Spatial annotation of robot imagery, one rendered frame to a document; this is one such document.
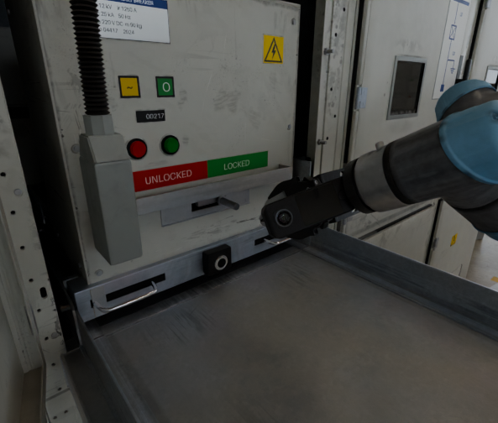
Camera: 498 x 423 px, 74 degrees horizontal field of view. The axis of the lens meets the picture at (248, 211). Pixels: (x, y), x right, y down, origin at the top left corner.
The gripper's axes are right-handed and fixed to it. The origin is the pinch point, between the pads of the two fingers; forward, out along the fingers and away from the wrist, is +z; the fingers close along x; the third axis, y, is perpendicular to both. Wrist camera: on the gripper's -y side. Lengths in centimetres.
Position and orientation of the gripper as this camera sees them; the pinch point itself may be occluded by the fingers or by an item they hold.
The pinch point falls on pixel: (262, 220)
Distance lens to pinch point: 56.2
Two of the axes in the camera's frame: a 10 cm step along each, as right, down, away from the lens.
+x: -3.2, -9.5, 0.4
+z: -5.6, 2.2, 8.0
